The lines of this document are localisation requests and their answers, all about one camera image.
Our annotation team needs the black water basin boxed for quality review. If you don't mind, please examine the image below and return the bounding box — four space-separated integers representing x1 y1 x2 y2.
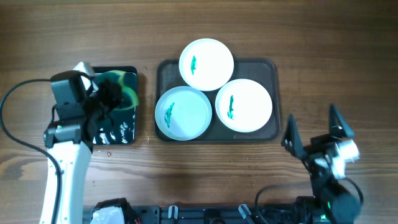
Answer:
93 66 137 145

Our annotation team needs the white plate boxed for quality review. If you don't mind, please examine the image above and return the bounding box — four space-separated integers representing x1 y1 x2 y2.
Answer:
215 78 273 133
178 38 234 91

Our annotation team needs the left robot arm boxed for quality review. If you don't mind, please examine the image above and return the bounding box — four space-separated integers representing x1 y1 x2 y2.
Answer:
40 70 123 223

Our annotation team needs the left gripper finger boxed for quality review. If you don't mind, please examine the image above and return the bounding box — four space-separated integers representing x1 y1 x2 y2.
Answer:
98 79 122 96
93 93 123 124

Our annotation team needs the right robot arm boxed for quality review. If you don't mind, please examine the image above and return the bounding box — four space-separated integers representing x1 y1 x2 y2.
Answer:
281 104 364 223

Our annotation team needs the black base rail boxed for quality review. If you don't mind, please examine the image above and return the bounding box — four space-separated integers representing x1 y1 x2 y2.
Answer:
83 203 312 224

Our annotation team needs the green yellow sponge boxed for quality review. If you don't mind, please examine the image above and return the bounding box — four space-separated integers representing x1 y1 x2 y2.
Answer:
94 70 139 111

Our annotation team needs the light blue plate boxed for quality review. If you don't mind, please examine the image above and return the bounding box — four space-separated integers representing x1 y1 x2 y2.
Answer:
154 86 212 141

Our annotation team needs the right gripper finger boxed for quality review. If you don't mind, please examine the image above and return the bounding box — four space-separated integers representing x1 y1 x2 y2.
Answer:
329 104 355 138
281 114 307 160

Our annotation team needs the left black cable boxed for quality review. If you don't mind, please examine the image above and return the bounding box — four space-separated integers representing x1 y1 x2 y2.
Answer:
0 78 63 224

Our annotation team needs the white plate top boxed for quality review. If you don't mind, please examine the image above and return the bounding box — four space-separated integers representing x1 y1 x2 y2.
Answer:
178 38 234 91

